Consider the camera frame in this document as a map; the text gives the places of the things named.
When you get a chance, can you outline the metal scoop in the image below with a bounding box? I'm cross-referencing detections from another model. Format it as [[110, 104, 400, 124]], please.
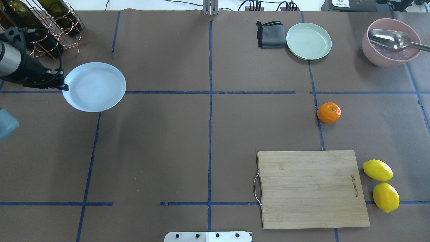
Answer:
[[368, 29, 430, 52]]

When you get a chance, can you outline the yellow lemon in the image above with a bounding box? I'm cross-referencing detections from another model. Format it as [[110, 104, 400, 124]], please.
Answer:
[[372, 182, 400, 213], [363, 159, 393, 182]]

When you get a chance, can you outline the dark grey folded cloth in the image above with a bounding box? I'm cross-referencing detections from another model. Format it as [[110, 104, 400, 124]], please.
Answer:
[[256, 21, 287, 49]]

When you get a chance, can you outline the dark green wine bottle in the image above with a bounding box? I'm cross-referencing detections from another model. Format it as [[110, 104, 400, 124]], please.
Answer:
[[1, 0, 63, 58]]

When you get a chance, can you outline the aluminium frame post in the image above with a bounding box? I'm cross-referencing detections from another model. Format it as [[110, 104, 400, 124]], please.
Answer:
[[202, 0, 219, 16]]

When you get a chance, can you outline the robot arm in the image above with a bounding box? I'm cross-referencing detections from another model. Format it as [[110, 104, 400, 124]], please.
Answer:
[[1, 41, 72, 141]]

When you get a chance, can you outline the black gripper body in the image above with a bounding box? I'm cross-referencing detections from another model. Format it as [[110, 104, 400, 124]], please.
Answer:
[[13, 55, 64, 89]]

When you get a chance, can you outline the light green plate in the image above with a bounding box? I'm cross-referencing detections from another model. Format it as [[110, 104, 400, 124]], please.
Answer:
[[286, 23, 332, 61]]

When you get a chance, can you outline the lower yellow lemon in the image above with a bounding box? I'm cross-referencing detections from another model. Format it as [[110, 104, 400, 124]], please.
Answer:
[[372, 182, 400, 213]]

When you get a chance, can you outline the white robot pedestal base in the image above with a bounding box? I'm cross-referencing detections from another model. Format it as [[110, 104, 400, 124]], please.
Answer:
[[164, 231, 253, 242]]

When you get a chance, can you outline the copper wire wine rack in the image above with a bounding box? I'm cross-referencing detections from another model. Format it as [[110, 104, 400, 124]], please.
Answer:
[[0, 0, 87, 67]]

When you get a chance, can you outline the black power strip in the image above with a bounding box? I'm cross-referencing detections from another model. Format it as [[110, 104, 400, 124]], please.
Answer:
[[277, 1, 299, 12], [241, 0, 264, 12]]

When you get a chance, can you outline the bamboo cutting board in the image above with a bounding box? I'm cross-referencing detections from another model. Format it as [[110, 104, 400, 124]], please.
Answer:
[[257, 150, 370, 230]]

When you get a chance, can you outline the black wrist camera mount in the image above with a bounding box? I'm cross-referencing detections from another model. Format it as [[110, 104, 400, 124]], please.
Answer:
[[0, 27, 28, 52]]

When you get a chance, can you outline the light blue plate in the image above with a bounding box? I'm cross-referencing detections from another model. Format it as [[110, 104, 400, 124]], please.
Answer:
[[62, 62, 127, 112]]

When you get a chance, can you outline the orange mandarin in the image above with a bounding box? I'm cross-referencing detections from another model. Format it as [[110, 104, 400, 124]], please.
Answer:
[[317, 102, 342, 123]]

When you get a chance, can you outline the upper yellow lemon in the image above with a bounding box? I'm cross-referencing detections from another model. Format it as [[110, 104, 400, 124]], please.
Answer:
[[363, 159, 393, 182]]

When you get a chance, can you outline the pink bowl with ice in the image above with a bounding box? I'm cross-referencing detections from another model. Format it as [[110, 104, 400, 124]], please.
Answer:
[[361, 18, 421, 67]]

